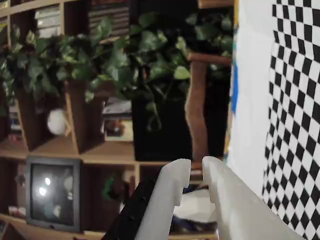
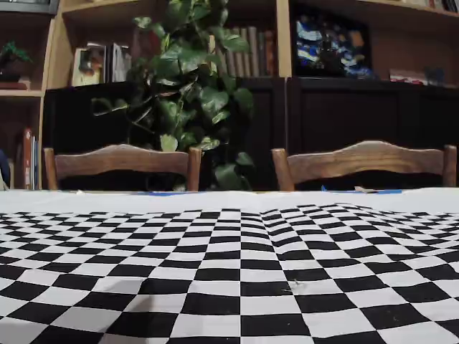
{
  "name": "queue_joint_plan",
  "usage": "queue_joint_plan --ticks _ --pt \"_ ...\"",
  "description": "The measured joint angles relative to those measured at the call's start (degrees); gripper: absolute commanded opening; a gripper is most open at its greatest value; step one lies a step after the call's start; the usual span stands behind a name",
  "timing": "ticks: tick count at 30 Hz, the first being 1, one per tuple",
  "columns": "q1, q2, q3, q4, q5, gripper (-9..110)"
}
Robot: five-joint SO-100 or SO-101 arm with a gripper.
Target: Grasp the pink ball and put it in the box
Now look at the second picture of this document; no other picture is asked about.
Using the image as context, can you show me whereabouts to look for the green leafy plant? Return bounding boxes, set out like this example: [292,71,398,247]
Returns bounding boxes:
[91,0,255,191]

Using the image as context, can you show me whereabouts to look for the beige hardcover book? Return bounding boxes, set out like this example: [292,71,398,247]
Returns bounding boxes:
[232,28,242,77]
[240,27,251,77]

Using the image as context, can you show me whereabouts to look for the flat red white books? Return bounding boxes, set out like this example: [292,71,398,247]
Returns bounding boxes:
[389,68,427,85]

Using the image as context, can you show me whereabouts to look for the light wooden bookshelf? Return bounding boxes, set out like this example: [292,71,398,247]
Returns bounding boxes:
[0,0,459,191]

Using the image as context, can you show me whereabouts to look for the brown wooden chair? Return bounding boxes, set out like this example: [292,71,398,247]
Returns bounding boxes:
[271,140,458,191]
[42,143,202,191]

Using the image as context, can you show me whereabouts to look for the small bonsai model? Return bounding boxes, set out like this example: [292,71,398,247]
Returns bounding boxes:
[0,41,34,90]

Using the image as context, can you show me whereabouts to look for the dark grey box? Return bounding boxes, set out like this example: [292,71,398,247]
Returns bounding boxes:
[0,0,60,15]

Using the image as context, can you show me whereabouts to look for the red spine book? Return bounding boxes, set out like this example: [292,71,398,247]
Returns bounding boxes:
[22,128,34,190]

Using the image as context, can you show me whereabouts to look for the blue tape strip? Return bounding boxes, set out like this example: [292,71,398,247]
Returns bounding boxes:
[138,191,207,197]
[321,184,403,195]

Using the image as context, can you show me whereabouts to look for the grey hardcover book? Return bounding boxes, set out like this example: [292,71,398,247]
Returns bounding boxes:
[249,27,260,77]

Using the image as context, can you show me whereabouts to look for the black cabinet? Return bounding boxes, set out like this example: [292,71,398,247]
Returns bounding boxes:
[42,76,459,191]

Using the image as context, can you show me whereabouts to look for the cream picture frame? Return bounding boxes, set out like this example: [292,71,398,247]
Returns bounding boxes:
[71,44,108,87]

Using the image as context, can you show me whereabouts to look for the grey standing books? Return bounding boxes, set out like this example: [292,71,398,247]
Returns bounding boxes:
[107,42,132,83]

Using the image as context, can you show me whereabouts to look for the pale blue spine book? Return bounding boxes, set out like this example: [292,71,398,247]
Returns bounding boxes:
[32,135,41,190]

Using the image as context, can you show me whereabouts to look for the starry night picture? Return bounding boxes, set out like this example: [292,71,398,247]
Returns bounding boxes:
[294,13,374,79]

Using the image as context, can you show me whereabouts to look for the reddish brown hardcover book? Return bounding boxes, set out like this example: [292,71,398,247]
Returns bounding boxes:
[264,30,277,77]

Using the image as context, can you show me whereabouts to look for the colourful upright books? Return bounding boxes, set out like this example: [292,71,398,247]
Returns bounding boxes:
[428,0,459,14]

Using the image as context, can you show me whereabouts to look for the checkerboard printed white sheet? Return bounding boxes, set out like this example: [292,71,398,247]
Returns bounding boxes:
[0,188,459,344]

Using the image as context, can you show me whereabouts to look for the dark blue small object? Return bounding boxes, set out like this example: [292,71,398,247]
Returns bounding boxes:
[425,67,446,86]

